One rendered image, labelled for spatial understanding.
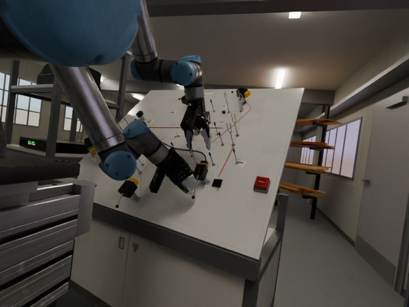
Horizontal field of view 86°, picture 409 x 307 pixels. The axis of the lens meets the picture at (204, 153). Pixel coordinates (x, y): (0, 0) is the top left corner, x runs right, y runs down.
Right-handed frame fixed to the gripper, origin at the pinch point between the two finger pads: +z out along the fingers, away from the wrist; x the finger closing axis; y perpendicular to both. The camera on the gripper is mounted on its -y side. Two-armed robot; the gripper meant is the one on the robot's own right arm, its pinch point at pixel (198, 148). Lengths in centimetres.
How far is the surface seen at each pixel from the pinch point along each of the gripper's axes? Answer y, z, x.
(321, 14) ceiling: 270, -80, -56
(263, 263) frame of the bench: -14, 40, -28
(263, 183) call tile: -0.2, 13.8, -26.2
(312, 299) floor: 78, 168, -54
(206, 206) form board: -9.4, 21.9, -4.7
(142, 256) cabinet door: -23, 43, 23
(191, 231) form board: -19.4, 26.6, -2.2
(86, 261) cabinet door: -25, 56, 61
